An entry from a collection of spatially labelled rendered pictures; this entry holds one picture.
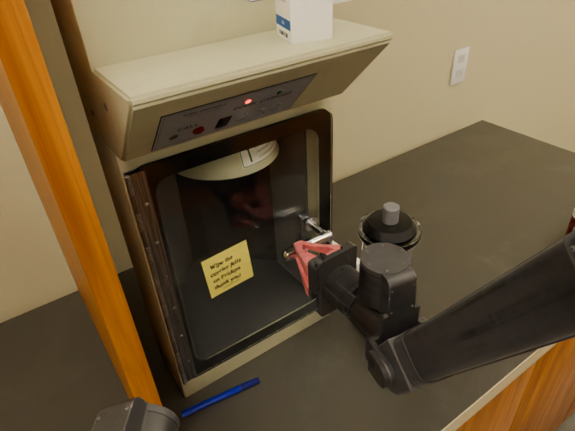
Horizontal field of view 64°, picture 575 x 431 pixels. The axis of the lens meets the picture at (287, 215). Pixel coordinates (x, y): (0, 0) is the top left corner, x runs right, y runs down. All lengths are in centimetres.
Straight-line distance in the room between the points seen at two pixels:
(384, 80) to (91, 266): 109
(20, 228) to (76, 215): 60
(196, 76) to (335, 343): 61
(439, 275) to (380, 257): 55
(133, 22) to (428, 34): 111
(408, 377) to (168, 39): 45
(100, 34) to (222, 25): 14
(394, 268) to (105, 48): 39
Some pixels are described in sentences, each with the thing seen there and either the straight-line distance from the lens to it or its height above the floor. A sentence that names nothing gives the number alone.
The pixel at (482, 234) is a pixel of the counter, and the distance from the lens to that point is 123.
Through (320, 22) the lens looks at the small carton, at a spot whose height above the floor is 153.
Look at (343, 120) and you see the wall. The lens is 136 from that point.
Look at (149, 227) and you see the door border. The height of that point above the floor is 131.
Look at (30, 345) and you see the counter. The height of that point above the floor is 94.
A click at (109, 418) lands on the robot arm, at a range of 43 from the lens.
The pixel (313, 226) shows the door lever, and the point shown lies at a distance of 75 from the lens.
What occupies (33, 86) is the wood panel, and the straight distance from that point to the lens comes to 44.
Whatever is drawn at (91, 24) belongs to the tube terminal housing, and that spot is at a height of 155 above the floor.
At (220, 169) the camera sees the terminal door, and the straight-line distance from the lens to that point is 62.
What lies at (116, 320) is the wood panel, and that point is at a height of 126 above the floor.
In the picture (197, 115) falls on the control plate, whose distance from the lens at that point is 50.
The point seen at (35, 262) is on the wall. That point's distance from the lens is 113.
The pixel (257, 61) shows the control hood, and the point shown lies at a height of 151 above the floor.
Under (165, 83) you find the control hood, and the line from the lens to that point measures 46.
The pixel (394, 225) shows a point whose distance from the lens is 80.
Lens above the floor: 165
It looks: 35 degrees down
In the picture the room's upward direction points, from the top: 3 degrees counter-clockwise
